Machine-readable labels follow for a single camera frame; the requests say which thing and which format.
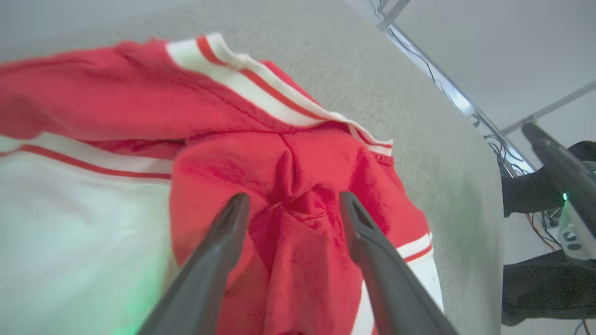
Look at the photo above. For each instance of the red basketball jersey white trim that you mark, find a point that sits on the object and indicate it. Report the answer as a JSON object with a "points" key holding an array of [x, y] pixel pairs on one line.
{"points": [[302, 163]]}

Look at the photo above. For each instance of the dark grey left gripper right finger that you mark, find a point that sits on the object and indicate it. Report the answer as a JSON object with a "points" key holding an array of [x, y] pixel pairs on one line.
{"points": [[386, 284]]}

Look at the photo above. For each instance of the aluminium frame rail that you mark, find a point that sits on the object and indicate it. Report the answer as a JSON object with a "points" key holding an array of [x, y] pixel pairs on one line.
{"points": [[554, 106], [458, 98]]}

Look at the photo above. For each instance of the black bulky object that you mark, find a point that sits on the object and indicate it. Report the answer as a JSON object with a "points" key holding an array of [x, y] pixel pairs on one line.
{"points": [[540, 288], [526, 190]]}

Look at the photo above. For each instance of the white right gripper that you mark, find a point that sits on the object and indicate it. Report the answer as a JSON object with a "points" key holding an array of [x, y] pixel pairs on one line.
{"points": [[577, 237]]}

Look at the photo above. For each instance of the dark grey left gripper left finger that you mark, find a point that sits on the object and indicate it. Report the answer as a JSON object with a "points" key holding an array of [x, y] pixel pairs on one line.
{"points": [[200, 274]]}

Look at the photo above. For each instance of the grey fabric sofa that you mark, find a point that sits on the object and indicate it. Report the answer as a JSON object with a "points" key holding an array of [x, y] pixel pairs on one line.
{"points": [[372, 83]]}

